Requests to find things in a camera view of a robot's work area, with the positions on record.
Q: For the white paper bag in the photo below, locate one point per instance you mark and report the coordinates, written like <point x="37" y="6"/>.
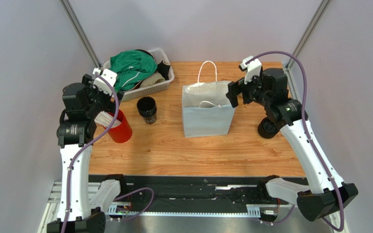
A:
<point x="206" y="111"/>

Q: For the black cloth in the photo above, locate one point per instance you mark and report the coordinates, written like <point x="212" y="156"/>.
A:
<point x="163" y="67"/>

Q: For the green cloth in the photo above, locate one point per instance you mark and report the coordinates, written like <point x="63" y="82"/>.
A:
<point x="131" y="66"/>

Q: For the white plastic basket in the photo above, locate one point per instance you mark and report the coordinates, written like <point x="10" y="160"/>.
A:
<point x="137" y="92"/>

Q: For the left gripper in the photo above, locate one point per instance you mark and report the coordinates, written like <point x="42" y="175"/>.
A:
<point x="110" y="106"/>

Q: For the red cup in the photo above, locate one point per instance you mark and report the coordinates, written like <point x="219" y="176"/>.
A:
<point x="123" y="132"/>

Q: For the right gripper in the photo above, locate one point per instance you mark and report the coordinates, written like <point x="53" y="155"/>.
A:
<point x="241" y="91"/>

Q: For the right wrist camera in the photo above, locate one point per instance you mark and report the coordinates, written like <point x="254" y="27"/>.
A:
<point x="252" y="67"/>

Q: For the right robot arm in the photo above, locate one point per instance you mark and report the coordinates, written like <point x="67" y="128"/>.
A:
<point x="326" y="191"/>

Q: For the beige cloth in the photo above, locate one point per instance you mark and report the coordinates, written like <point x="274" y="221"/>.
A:
<point x="151" y="80"/>

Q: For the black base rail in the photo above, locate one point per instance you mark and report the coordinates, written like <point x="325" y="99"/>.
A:
<point x="193" y="194"/>

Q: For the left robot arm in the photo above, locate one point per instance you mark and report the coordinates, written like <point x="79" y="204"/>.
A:
<point x="78" y="213"/>

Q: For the black cup stack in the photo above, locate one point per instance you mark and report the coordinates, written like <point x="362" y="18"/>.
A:
<point x="147" y="109"/>

